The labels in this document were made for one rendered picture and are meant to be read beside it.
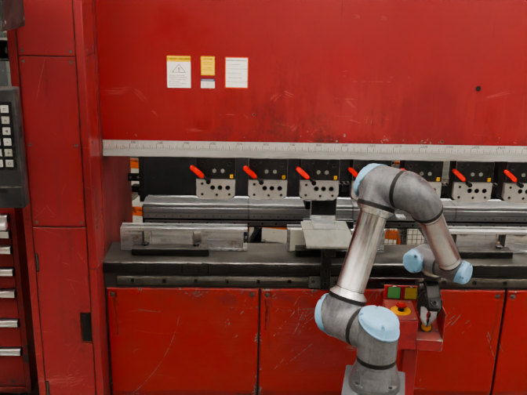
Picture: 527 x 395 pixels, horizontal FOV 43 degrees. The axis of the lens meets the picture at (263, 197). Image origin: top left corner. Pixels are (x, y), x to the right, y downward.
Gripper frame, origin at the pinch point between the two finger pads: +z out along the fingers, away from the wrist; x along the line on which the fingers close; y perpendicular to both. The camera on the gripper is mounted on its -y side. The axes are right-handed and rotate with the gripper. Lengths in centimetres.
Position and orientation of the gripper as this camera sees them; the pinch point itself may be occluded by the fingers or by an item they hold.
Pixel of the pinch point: (427, 324)
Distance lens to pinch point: 256.7
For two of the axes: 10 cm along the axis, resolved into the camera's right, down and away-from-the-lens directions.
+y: 0.5, -3.8, 9.2
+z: -0.2, 9.2, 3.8
